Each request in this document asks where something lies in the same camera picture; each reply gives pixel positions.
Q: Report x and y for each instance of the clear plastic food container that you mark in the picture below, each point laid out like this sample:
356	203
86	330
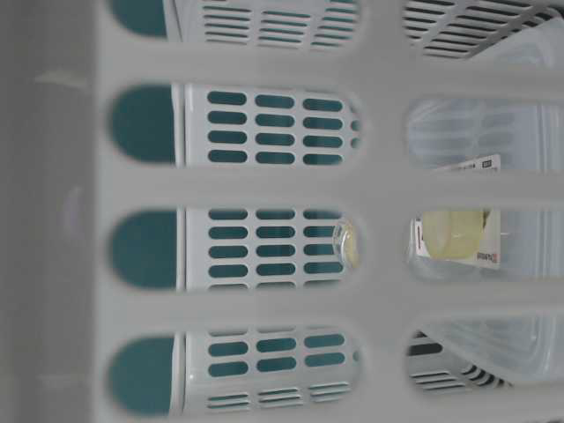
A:
473	135

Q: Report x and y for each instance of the cellophane tape roll in packaging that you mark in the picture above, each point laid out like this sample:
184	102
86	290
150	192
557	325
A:
465	236

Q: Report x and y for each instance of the white plastic shopping basket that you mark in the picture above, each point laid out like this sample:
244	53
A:
65	186

